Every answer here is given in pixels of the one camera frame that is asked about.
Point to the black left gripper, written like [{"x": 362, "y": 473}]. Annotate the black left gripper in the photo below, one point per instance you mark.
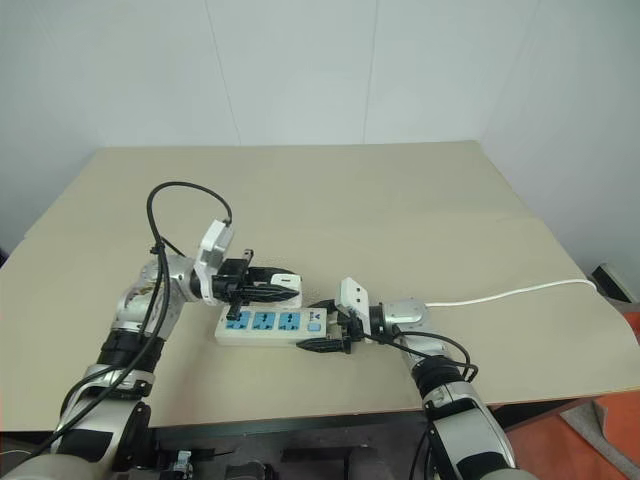
[{"x": 232, "y": 277}]

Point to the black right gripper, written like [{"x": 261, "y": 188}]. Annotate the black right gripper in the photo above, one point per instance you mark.
[{"x": 356, "y": 329}]

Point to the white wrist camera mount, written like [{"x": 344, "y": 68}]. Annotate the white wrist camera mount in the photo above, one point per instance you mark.
[
  {"x": 352, "y": 295},
  {"x": 212, "y": 250}
]

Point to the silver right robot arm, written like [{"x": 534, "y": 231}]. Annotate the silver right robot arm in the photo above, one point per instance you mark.
[{"x": 407, "y": 312}]

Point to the white power strip blue sockets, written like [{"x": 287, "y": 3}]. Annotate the white power strip blue sockets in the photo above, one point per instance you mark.
[{"x": 272, "y": 336}]

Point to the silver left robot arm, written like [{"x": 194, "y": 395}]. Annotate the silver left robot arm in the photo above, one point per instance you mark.
[{"x": 167, "y": 285}]

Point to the black table frame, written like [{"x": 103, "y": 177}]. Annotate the black table frame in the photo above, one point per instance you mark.
[{"x": 300, "y": 422}]

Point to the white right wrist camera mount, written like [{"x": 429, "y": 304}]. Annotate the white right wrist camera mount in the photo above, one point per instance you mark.
[{"x": 352, "y": 295}]

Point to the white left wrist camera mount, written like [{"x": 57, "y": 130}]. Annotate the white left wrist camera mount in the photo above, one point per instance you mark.
[{"x": 212, "y": 250}]

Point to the grey cloth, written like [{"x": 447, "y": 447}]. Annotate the grey cloth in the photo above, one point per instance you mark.
[{"x": 600, "y": 435}]

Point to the white charger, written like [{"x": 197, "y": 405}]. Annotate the white charger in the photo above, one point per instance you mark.
[{"x": 296, "y": 286}]

